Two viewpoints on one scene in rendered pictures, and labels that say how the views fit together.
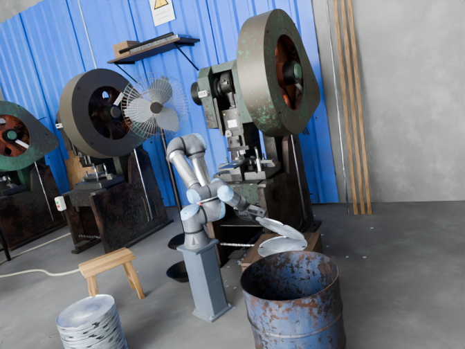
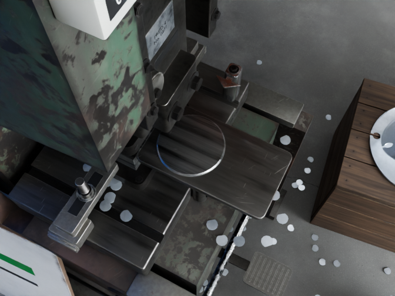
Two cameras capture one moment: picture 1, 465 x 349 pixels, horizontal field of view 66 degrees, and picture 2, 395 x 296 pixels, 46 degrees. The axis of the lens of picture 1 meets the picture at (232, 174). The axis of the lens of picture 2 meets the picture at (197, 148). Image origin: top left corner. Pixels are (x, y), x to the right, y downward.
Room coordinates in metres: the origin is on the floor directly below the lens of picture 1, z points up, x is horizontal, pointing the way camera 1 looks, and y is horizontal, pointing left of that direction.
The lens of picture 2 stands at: (2.62, 0.33, 1.53)
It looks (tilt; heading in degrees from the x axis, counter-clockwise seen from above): 64 degrees down; 266
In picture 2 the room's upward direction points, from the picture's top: straight up
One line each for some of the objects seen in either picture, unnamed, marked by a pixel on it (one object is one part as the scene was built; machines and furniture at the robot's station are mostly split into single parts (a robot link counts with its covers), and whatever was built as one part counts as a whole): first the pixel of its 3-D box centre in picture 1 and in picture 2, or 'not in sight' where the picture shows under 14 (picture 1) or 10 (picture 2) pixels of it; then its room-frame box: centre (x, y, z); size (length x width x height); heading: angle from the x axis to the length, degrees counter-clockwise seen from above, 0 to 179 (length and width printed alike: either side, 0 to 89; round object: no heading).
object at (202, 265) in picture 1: (205, 278); not in sight; (2.00, 0.28, 0.23); 0.19 x 0.19 x 0.45; 42
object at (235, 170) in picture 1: (235, 172); (213, 170); (2.56, -0.02, 0.72); 0.25 x 0.14 x 0.14; 148
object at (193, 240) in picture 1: (196, 235); not in sight; (2.00, 0.28, 0.50); 0.15 x 0.15 x 0.10
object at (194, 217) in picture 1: (192, 217); not in sight; (2.01, 0.28, 0.62); 0.13 x 0.12 x 0.14; 114
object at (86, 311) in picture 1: (86, 310); not in sight; (1.72, 0.89, 0.32); 0.29 x 0.29 x 0.01
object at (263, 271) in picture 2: (252, 243); (196, 240); (2.59, -0.05, 0.14); 0.59 x 0.10 x 0.05; 148
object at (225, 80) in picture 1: (232, 94); not in sight; (2.71, -0.12, 1.27); 0.21 x 0.12 x 0.34; 148
